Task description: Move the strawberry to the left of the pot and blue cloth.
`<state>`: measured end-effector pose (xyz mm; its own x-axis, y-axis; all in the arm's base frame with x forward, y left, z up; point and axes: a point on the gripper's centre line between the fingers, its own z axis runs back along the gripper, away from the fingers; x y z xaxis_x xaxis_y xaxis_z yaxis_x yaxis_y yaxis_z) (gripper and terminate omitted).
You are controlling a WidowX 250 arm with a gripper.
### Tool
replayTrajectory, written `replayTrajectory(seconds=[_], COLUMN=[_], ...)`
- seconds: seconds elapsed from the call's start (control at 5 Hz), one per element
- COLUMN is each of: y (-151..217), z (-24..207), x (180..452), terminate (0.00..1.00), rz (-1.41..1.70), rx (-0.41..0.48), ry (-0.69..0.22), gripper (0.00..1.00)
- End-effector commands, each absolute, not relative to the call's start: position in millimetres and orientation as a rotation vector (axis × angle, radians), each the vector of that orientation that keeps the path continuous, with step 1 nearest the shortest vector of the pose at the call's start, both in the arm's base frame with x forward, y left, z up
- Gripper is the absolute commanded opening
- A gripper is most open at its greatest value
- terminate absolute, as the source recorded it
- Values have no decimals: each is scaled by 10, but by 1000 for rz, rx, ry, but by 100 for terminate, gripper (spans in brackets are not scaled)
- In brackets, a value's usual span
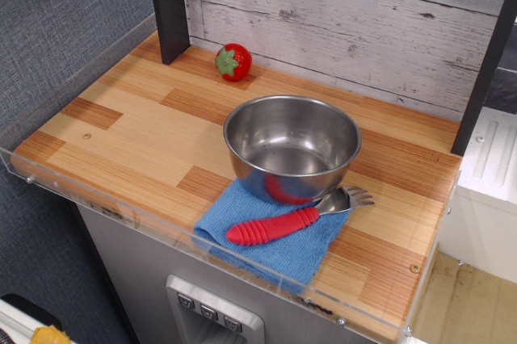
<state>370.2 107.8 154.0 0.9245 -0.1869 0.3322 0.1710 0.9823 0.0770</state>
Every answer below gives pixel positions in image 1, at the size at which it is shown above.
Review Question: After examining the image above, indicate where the blue cloth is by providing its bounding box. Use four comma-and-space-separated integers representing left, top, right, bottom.
194, 179, 349, 294

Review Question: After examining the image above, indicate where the dark right upright post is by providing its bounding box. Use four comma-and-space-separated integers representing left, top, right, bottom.
451, 0, 516, 156

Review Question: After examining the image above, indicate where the clear acrylic guard rail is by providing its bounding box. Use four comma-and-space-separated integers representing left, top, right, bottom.
1, 34, 460, 343

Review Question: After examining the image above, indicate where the stainless steel pot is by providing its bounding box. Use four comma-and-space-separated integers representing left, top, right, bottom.
223, 94, 362, 205

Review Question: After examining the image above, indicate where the red handled metal spork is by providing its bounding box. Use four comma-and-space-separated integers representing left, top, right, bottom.
225, 186, 375, 245

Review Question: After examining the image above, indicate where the red toy strawberry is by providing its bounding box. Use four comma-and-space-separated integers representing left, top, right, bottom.
215, 43, 252, 82

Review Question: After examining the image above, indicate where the grey dispenser button panel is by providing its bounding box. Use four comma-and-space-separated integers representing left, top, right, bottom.
166, 275, 266, 343

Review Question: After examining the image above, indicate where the white toy sink unit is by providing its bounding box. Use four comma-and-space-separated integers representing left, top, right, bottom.
438, 107, 516, 283

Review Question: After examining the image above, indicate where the dark left upright post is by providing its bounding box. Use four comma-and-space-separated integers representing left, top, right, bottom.
153, 0, 190, 65

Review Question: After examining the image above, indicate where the dark upright post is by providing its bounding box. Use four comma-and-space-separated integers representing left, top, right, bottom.
153, 0, 190, 65
451, 0, 516, 156

